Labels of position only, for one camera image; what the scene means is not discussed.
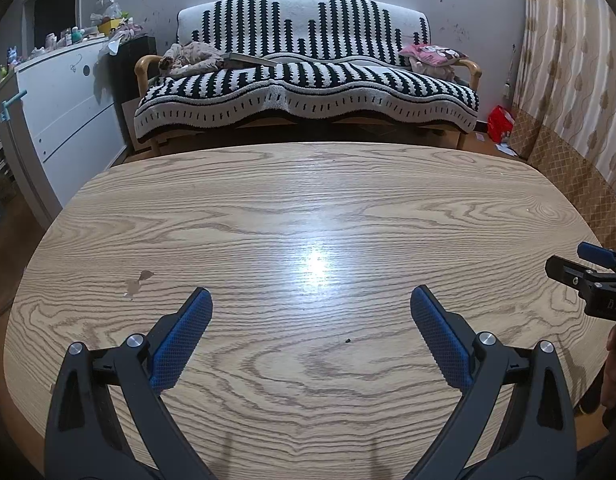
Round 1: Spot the pink printed pillow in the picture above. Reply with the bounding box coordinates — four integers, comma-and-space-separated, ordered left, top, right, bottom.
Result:
399, 42, 469, 67

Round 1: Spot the beige cushion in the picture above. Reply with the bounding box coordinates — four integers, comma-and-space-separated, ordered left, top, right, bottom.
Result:
410, 57, 459, 81

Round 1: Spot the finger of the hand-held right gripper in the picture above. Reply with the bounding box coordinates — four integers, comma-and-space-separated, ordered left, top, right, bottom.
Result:
576, 241, 616, 271
545, 255, 598, 293

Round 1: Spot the white dresser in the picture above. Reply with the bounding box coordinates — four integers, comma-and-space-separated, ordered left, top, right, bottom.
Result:
15, 37, 129, 208

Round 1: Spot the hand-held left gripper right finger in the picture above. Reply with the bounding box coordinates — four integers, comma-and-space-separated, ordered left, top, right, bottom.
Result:
388, 285, 576, 480

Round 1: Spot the wooden sofa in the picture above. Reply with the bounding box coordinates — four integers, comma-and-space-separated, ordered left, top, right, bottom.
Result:
122, 0, 481, 156

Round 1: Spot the beige crumpled cloth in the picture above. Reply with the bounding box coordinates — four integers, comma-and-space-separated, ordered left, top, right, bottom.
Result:
159, 42, 223, 78

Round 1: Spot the red bag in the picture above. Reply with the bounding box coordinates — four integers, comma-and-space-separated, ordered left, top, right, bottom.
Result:
488, 105, 516, 143

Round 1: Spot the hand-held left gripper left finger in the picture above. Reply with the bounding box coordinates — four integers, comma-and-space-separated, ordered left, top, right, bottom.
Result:
44, 286, 215, 480

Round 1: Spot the teal handle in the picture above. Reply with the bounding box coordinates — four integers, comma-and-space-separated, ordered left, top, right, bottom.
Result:
0, 90, 28, 123

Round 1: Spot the flat grey book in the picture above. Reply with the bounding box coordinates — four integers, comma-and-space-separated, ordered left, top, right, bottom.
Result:
222, 52, 279, 68

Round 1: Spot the black white striped sofa cover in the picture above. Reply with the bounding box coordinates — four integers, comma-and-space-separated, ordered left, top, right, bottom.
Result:
134, 0, 479, 142

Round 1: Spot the beige patterned curtain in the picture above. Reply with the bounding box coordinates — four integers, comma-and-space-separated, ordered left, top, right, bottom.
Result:
510, 0, 616, 256

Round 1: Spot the dark cabinet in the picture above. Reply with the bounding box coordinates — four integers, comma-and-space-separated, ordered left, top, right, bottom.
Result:
108, 35, 159, 151

